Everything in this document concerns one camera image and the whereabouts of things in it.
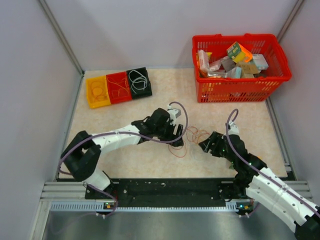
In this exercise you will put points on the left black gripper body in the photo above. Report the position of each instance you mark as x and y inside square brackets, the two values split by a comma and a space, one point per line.
[167, 135]

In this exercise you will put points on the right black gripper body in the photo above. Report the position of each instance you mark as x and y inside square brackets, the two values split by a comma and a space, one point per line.
[219, 149]

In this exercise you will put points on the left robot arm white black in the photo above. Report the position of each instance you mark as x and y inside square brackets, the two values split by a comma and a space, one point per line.
[82, 154]

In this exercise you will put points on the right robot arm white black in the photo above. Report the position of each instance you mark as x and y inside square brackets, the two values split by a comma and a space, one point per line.
[257, 181]

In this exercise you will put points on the green orange carton on table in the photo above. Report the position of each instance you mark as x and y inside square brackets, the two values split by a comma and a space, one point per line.
[232, 166]

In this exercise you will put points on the red shopping basket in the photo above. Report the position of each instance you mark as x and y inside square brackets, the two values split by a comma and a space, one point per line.
[220, 90]

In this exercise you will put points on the black plastic bin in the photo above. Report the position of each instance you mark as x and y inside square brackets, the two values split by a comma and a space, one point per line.
[139, 83]

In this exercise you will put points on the red plastic bin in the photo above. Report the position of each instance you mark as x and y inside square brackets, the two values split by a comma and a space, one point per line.
[118, 87]

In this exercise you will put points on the yellow plastic bin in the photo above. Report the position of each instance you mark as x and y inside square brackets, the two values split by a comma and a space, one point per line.
[97, 92]

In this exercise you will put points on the brown cardboard box in basket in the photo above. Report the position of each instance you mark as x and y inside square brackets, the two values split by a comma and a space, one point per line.
[248, 69]

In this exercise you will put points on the pink white packet in basket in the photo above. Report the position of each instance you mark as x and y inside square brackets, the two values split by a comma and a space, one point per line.
[203, 61]

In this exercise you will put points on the green yellow carton in basket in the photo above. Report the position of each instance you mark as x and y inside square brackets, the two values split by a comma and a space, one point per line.
[238, 53]

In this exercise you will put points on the light blue box in basket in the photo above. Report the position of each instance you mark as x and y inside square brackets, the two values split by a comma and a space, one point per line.
[260, 62]

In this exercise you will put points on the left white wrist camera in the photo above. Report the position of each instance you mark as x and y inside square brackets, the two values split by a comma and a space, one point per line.
[174, 113]

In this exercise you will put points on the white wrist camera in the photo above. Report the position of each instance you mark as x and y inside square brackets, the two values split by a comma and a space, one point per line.
[174, 113]
[232, 128]

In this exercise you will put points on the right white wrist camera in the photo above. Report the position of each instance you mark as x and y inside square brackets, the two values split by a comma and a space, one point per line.
[232, 128]

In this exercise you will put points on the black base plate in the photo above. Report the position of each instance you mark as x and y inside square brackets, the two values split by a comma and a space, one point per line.
[174, 192]

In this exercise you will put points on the grey slotted cable duct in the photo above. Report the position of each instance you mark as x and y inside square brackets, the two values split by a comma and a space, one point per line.
[69, 206]

